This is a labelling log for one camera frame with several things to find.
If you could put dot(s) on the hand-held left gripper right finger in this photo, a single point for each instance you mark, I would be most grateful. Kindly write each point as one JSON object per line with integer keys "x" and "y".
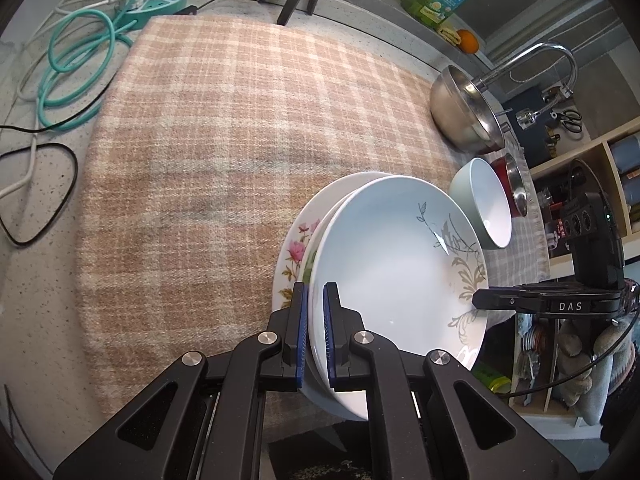
{"x": 330, "y": 330}

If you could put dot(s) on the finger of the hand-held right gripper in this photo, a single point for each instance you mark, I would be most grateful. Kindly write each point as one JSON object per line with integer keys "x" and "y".
{"x": 510, "y": 300}

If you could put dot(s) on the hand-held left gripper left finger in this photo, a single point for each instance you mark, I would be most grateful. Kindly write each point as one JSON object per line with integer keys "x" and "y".
{"x": 300, "y": 330}

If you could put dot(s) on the large pink floral plate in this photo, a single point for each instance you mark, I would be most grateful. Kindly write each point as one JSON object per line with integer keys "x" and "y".
{"x": 290, "y": 255}

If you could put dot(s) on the white plate grey leaf print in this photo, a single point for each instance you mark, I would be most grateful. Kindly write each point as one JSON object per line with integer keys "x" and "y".
{"x": 390, "y": 260}

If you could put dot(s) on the pale green ceramic bowl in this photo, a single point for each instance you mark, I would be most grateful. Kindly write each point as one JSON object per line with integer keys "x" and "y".
{"x": 492, "y": 205}

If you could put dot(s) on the red steel-lined bowl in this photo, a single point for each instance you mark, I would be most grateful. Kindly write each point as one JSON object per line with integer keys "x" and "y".
{"x": 517, "y": 185}

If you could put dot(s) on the large steel bowl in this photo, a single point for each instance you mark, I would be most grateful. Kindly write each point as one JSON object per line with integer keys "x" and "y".
{"x": 460, "y": 105}

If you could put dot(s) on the person's right hand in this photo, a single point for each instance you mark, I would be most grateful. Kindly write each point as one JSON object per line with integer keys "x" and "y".
{"x": 575, "y": 335}

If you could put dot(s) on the black scissors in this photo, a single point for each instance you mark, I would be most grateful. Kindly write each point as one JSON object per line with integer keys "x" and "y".
{"x": 570, "y": 119}

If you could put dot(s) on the pink checked cloth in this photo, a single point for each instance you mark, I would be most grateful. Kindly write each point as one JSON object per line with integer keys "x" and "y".
{"x": 200, "y": 160}

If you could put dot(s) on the chrome faucet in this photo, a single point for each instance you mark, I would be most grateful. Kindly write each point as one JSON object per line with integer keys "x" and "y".
{"x": 500, "y": 70}

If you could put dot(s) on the orange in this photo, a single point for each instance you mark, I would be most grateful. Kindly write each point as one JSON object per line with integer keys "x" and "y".
{"x": 469, "y": 41}

